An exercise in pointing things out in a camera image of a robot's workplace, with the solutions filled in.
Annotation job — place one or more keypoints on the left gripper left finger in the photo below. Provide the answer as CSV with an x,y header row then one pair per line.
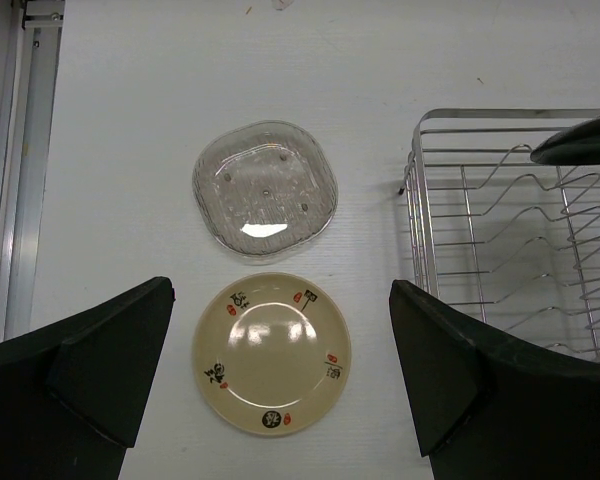
x,y
73,393

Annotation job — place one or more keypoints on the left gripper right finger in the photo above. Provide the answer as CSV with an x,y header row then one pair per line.
x,y
488,405

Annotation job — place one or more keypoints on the cream patterned round plate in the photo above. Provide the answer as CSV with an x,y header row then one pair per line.
x,y
271,354

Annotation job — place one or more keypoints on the black round plate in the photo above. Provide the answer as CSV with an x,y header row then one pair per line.
x,y
578,145

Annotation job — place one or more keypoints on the clear glass plate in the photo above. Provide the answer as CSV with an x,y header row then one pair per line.
x,y
265,188

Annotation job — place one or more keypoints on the chrome wire dish rack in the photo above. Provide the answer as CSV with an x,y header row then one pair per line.
x,y
509,242

